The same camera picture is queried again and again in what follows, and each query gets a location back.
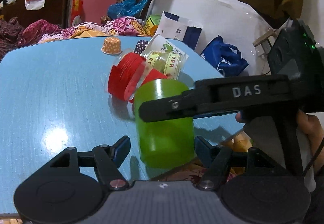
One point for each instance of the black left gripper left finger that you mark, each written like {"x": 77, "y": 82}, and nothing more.
{"x": 106, "y": 161}

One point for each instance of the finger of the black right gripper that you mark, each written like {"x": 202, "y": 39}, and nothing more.
{"x": 184, "y": 105}

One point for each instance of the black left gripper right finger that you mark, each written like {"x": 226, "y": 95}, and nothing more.
{"x": 218, "y": 160}

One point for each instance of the green plastic cup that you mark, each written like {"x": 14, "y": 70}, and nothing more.
{"x": 164, "y": 144}

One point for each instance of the yellow patterned clear cup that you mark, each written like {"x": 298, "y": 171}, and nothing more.
{"x": 168, "y": 63}

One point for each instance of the red striped clear cup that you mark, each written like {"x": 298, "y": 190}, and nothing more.
{"x": 129, "y": 72}

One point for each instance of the white paper cup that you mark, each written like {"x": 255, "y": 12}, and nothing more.
{"x": 160, "y": 44}

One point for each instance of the person right hand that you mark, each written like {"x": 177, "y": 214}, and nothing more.
{"x": 311, "y": 127}

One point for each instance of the blue tote bag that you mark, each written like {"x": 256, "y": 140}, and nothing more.
{"x": 225, "y": 58}

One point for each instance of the dark dotted cupcake liner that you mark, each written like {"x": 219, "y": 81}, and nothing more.
{"x": 140, "y": 46}

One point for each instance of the white blue paper bag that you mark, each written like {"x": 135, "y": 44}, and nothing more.
{"x": 172, "y": 26}

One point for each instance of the green yellow box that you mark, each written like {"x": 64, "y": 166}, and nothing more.
{"x": 152, "y": 24}

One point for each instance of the orange dotted cupcake liner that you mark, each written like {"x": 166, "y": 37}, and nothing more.
{"x": 111, "y": 46}

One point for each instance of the blue plastic bag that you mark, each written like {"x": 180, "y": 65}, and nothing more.
{"x": 126, "y": 8}

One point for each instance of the floral orange pink blanket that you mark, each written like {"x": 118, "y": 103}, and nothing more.
{"x": 14, "y": 36}

